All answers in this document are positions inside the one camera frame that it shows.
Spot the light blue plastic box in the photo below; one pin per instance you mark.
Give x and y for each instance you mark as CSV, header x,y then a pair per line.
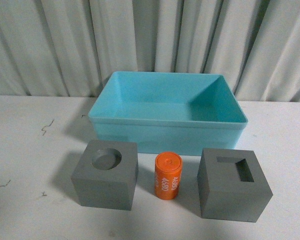
x,y
178,112

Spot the gray cube with round hole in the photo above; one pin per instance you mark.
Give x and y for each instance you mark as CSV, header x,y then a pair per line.
x,y
106,175

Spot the gray cube with rectangular slot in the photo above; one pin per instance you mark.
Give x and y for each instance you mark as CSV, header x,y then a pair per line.
x,y
232,185

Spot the white pleated curtain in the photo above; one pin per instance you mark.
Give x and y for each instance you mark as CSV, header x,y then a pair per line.
x,y
70,48

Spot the orange cylinder with white numbers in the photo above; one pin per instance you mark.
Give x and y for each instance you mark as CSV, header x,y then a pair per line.
x,y
167,175

